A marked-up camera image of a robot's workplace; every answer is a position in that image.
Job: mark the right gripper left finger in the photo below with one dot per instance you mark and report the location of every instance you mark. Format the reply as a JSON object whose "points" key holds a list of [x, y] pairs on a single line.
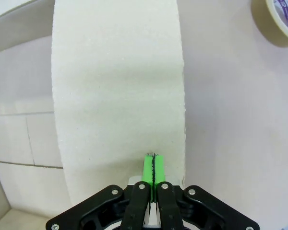
{"points": [[136, 206]]}

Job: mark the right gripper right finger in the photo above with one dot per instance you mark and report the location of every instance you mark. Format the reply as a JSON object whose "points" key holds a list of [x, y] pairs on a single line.
{"points": [[169, 206]]}

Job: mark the beige packing tape roll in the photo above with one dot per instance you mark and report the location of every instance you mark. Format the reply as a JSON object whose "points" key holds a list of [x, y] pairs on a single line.
{"points": [[266, 28]]}

